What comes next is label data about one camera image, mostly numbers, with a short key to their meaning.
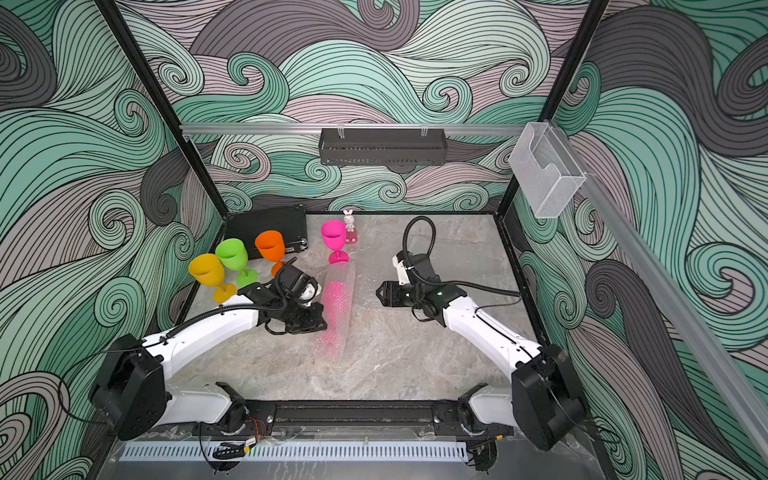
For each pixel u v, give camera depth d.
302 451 0.70
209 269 0.85
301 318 0.70
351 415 0.75
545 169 0.78
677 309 0.50
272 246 0.90
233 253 0.91
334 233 0.98
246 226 1.23
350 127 0.95
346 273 0.92
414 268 0.63
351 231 1.12
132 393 0.40
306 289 0.70
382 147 0.95
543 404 0.41
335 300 0.86
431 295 0.62
